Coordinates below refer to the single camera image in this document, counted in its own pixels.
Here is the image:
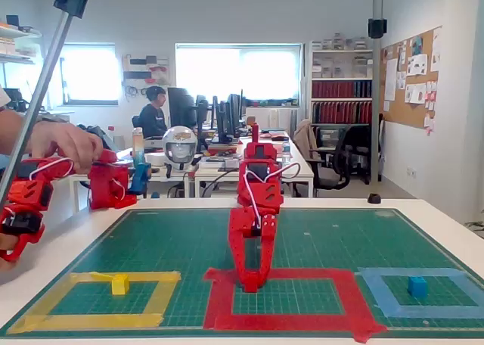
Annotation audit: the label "blue tape square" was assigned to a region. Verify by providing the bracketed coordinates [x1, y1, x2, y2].
[355, 266, 484, 320]

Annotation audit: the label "green cutting mat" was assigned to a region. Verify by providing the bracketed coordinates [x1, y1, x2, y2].
[0, 207, 484, 339]

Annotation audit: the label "white servo cable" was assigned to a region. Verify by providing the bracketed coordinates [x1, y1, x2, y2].
[244, 162, 302, 231]

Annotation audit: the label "slanted metal pole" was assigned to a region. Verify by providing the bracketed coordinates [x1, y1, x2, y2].
[0, 0, 87, 214]

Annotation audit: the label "white helmet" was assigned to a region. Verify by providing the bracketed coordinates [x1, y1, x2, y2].
[162, 126, 198, 172]

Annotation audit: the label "white wall shelf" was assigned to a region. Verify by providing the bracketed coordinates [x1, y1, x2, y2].
[0, 14, 42, 65]

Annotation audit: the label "green plant leaves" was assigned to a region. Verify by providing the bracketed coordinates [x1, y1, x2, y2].
[464, 219, 484, 241]

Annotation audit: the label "small bright window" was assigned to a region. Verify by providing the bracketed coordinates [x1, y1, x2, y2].
[60, 43, 119, 107]

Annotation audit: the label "black office chair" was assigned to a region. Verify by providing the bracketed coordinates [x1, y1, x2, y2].
[349, 125, 374, 185]
[308, 127, 355, 198]

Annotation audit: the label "wide bright window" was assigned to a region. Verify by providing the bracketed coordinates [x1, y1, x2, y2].
[175, 42, 304, 106]

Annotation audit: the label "person's left forearm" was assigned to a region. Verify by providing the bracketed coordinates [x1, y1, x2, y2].
[0, 108, 42, 157]

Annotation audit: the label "person's left hand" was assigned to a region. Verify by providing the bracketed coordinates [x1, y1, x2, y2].
[28, 122, 104, 174]

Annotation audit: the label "wall tool rack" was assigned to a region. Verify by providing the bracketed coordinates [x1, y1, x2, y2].
[121, 54, 170, 96]

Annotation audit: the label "blue table clamp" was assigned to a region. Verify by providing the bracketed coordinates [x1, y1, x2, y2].
[127, 162, 152, 199]

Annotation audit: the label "black computer monitor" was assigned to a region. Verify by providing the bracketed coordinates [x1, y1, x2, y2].
[211, 89, 246, 144]
[167, 86, 197, 132]
[194, 95, 211, 151]

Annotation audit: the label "vertical grey pole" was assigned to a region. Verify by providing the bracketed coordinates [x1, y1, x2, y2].
[372, 0, 384, 183]

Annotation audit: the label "blue cube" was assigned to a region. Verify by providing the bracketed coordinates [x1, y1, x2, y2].
[408, 275, 428, 298]

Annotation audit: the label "white bookshelf with binders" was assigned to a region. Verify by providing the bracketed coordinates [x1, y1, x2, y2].
[308, 38, 375, 134]

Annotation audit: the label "cork notice board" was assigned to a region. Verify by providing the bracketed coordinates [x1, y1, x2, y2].
[380, 25, 444, 136]

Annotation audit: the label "yellow tape square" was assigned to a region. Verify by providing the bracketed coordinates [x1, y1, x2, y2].
[6, 271, 182, 335]

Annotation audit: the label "yellow cube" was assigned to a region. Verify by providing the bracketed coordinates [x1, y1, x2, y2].
[111, 274, 131, 296]

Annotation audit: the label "red tape square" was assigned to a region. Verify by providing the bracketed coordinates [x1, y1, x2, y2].
[202, 267, 389, 344]

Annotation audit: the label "seated person in dark sweater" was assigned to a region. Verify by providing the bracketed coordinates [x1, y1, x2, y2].
[138, 85, 169, 140]

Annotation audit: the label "person's right hand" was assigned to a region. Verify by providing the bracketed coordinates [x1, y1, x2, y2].
[0, 232, 19, 275]

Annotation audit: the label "red leader arm with handle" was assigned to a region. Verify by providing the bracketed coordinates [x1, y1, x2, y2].
[0, 149, 138, 263]

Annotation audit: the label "colourful drink bottle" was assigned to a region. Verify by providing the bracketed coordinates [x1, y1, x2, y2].
[132, 127, 147, 169]

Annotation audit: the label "beige jacket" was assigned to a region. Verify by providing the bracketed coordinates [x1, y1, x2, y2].
[293, 120, 322, 163]

